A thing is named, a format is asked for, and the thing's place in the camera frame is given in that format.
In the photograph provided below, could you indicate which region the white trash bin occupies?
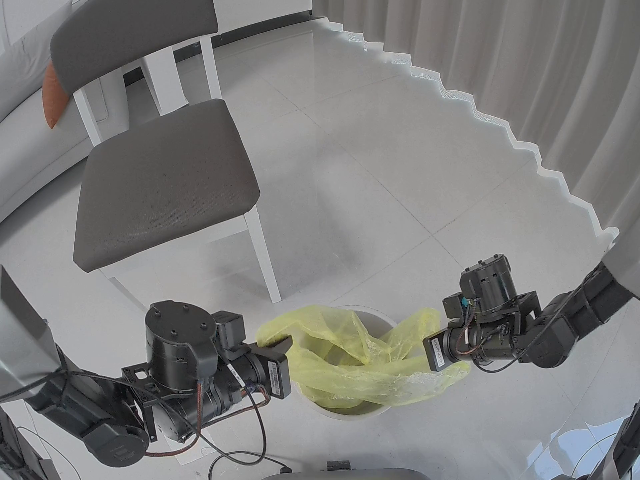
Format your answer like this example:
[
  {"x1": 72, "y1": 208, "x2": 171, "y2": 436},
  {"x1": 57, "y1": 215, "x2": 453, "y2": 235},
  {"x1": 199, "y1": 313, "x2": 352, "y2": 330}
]
[{"x1": 294, "y1": 305, "x2": 402, "y2": 422}]

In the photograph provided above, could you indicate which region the yellow plastic bag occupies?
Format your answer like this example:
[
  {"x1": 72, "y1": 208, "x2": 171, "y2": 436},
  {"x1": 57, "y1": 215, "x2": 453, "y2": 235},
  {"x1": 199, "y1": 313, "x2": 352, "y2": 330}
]
[{"x1": 255, "y1": 304, "x2": 472, "y2": 410}]

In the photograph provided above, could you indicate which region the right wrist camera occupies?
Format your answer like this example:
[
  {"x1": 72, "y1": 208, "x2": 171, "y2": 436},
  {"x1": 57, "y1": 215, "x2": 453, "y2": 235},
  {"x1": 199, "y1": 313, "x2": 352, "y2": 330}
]
[{"x1": 442, "y1": 292, "x2": 478, "y2": 329}]

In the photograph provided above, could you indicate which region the pale grey curtain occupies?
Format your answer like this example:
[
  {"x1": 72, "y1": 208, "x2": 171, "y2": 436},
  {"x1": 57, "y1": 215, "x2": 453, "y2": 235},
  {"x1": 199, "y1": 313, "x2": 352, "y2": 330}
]
[{"x1": 310, "y1": 0, "x2": 640, "y2": 289}]

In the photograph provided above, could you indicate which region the black cable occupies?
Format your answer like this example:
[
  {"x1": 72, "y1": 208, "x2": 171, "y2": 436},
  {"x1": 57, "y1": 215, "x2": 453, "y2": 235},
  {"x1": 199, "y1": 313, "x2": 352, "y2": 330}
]
[
  {"x1": 209, "y1": 448, "x2": 293, "y2": 480},
  {"x1": 244, "y1": 393, "x2": 267, "y2": 465}
]

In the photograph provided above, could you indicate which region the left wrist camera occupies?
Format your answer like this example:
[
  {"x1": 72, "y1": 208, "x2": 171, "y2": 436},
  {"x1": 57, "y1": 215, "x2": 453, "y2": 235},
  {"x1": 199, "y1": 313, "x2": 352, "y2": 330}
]
[{"x1": 214, "y1": 310, "x2": 251, "y2": 364}]

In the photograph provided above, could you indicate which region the grey and white chair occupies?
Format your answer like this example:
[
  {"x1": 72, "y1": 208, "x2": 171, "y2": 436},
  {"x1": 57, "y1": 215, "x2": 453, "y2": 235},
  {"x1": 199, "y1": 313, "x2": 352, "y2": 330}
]
[{"x1": 50, "y1": 0, "x2": 282, "y2": 303}]

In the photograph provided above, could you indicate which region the white sofa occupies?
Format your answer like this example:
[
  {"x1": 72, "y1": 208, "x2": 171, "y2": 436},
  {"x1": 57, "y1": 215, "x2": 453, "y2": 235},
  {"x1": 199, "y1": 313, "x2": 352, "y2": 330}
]
[{"x1": 0, "y1": 0, "x2": 133, "y2": 225}]

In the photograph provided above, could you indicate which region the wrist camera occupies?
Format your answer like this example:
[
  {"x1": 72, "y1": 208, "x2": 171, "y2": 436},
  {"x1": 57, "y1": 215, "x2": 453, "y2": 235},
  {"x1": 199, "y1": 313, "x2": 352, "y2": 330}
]
[
  {"x1": 214, "y1": 310, "x2": 251, "y2": 364},
  {"x1": 442, "y1": 292, "x2": 478, "y2": 329}
]

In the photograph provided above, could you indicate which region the orange cushion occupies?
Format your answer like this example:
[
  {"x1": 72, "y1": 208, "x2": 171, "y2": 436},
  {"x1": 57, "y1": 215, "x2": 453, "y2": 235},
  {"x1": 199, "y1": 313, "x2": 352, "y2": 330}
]
[{"x1": 42, "y1": 63, "x2": 71, "y2": 129}]

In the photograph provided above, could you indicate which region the pale grey cushion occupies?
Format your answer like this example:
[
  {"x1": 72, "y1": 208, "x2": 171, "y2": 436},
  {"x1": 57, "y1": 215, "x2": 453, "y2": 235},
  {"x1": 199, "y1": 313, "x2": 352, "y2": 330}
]
[{"x1": 0, "y1": 0, "x2": 74, "y2": 120}]

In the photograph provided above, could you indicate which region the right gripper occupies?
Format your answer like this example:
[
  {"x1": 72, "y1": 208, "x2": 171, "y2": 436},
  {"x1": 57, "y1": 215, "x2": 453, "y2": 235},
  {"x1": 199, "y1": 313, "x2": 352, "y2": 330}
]
[{"x1": 423, "y1": 325, "x2": 484, "y2": 372}]

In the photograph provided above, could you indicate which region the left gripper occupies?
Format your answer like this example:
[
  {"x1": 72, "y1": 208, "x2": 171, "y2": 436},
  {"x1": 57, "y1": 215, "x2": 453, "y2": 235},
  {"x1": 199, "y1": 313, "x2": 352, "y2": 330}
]
[{"x1": 210, "y1": 335, "x2": 296, "y2": 420}]

